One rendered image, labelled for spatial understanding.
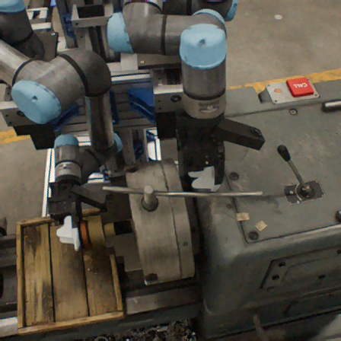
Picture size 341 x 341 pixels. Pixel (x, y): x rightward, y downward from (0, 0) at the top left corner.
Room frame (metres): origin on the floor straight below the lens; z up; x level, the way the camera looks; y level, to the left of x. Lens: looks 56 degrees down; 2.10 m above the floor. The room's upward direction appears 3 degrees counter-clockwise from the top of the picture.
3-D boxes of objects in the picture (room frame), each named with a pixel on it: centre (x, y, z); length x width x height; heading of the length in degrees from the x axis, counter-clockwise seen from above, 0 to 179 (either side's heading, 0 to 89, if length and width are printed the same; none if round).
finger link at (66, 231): (0.50, 0.27, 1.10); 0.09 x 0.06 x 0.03; 7
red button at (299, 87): (0.83, -0.36, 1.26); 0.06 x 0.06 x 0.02; 9
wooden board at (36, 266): (0.49, 0.32, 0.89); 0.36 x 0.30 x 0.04; 9
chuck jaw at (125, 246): (0.43, 0.11, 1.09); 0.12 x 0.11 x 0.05; 9
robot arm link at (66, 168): (0.69, 0.29, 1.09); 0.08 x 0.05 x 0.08; 97
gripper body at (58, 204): (0.61, 0.29, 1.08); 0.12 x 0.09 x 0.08; 7
